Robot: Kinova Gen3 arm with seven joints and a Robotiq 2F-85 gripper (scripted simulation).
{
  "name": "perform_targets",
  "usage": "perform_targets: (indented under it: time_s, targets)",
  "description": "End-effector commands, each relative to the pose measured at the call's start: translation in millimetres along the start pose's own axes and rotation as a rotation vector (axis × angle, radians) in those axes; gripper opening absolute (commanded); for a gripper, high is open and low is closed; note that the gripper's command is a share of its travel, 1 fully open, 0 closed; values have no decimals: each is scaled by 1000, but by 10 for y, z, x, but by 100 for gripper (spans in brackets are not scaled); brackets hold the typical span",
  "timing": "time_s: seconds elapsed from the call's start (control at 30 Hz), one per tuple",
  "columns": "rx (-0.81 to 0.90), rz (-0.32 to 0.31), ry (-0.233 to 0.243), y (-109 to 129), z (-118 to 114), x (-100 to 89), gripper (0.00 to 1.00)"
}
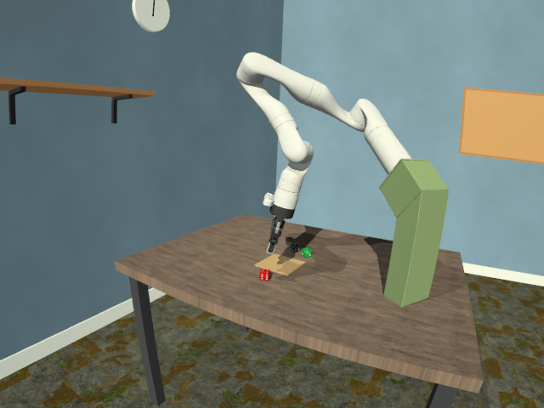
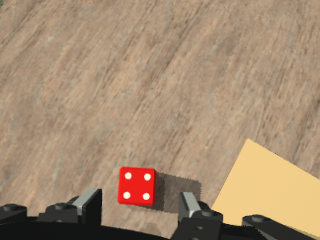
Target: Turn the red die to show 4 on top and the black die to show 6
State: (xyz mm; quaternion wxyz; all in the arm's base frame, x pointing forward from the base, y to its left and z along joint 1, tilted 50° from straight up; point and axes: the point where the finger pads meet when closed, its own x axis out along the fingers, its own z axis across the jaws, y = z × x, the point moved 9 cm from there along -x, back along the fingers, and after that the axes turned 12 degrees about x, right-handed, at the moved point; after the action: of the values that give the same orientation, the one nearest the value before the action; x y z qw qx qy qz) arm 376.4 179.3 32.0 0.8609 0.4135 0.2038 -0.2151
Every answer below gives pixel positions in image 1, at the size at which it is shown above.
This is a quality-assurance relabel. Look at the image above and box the tan flat mat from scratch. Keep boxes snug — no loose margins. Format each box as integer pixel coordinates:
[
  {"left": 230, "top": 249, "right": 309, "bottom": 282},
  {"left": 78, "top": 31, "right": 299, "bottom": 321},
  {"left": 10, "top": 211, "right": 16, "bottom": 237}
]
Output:
[{"left": 254, "top": 254, "right": 306, "bottom": 275}]

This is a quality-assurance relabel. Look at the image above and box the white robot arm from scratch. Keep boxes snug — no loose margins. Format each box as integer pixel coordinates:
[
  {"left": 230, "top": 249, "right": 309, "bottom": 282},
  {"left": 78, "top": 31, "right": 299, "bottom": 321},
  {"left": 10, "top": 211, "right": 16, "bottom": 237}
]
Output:
[{"left": 236, "top": 53, "right": 411, "bottom": 209}]

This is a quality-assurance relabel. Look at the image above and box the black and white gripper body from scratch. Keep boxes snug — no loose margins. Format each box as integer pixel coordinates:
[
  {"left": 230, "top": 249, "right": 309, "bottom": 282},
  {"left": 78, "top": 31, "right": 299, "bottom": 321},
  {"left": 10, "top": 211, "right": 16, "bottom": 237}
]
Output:
[{"left": 269, "top": 204, "right": 295, "bottom": 228}]

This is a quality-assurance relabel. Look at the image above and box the red die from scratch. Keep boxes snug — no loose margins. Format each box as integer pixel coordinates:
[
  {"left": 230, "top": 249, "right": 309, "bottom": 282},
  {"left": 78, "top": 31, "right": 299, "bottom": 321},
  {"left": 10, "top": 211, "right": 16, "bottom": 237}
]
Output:
[{"left": 260, "top": 269, "right": 270, "bottom": 281}]

